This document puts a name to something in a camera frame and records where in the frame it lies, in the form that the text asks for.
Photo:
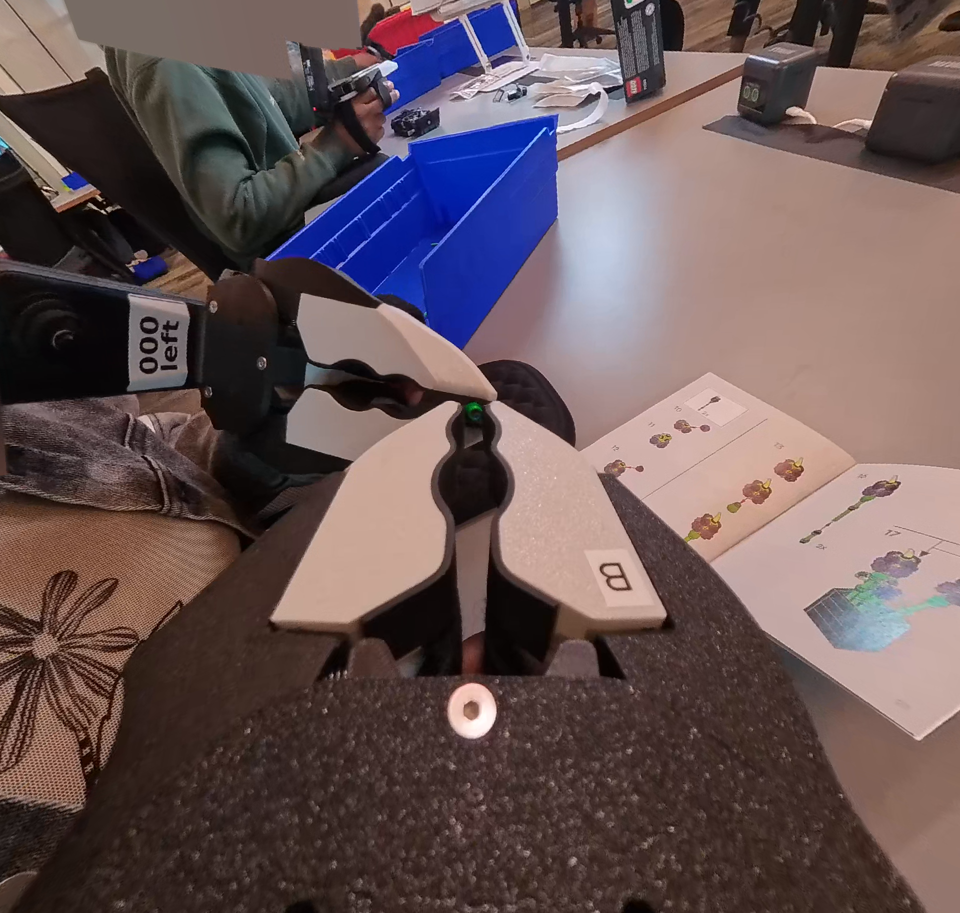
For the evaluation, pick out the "dark desk mat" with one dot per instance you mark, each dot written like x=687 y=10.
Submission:
x=840 y=152

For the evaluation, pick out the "black box with red label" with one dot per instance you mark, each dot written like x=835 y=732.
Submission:
x=637 y=28

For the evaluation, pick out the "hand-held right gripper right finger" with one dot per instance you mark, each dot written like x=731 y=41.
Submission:
x=555 y=523

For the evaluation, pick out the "red plastic bin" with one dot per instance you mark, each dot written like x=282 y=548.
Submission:
x=397 y=28

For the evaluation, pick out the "black office chair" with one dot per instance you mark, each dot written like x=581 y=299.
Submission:
x=67 y=140

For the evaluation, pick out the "blue plastic bin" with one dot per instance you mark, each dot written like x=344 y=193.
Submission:
x=465 y=200
x=450 y=50

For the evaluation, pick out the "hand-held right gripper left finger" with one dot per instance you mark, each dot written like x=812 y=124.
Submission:
x=375 y=538

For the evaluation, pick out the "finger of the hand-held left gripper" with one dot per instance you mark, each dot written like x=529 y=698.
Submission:
x=390 y=343
x=322 y=425

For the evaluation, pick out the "grey device with green lights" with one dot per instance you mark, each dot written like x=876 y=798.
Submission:
x=776 y=84

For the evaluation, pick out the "dark grey device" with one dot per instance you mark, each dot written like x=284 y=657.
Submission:
x=919 y=114

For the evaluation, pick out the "open instruction booklet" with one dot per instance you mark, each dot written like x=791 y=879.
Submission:
x=787 y=613

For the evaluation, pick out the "beige floral shirt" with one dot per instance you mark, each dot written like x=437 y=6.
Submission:
x=82 y=628

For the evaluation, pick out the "clear plastic bag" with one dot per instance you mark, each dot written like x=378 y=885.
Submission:
x=487 y=82

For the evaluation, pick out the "green toy stem piece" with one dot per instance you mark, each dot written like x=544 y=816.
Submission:
x=472 y=411

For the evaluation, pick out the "wood-edged grey desk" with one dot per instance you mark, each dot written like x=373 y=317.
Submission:
x=600 y=58

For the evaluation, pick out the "white booklet stand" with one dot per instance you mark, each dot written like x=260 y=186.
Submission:
x=495 y=35

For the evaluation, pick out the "black toy brick part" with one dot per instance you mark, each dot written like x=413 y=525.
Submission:
x=415 y=122

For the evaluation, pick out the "grey denim jacket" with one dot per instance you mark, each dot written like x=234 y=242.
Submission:
x=97 y=455

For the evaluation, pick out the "white plastic bag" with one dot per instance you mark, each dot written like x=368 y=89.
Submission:
x=577 y=99

